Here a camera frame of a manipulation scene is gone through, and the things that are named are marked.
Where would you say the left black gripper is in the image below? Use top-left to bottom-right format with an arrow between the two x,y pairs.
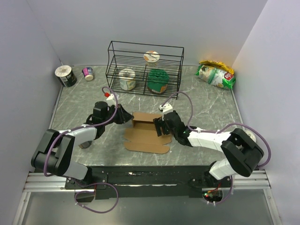
103,104 -> 134,125

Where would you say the brown cardboard box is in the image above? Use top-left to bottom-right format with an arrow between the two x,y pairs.
124,112 -> 172,154

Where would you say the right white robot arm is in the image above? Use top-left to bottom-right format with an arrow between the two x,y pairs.
153,111 -> 264,187

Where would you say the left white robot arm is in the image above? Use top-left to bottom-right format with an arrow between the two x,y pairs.
31,101 -> 134,188

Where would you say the white yellow cup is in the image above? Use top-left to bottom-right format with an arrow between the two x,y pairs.
118,68 -> 136,91

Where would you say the green lid jar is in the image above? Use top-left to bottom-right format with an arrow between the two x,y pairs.
147,69 -> 169,94

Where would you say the metal tin can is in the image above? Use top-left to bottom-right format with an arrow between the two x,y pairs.
78,141 -> 92,149

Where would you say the small purple yogurt cup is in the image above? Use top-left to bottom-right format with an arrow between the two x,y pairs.
82,67 -> 94,81

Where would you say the orange yogurt cup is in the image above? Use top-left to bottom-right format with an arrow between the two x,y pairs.
143,51 -> 160,68

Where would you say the black can white lid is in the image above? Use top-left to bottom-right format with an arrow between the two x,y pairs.
54,65 -> 77,87

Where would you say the green chips bag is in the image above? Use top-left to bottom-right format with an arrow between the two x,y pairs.
195,64 -> 236,89

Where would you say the yellow chips bag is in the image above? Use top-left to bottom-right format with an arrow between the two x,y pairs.
199,60 -> 234,75

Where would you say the white lidded cup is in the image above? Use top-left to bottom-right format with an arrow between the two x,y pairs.
244,129 -> 256,143

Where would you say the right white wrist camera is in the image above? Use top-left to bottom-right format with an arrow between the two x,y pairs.
158,102 -> 173,115

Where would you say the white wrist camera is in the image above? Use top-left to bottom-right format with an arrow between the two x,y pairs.
158,102 -> 173,115
104,92 -> 119,106

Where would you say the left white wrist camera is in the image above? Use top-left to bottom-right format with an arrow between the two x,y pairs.
104,92 -> 119,106

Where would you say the black wire rack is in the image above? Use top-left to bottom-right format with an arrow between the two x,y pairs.
105,41 -> 185,97

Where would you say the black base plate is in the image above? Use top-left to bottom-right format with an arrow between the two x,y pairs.
65,165 -> 232,200

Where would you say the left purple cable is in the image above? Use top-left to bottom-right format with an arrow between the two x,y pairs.
43,86 -> 119,214

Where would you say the aluminium rail frame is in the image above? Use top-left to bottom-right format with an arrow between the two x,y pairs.
13,170 -> 282,225

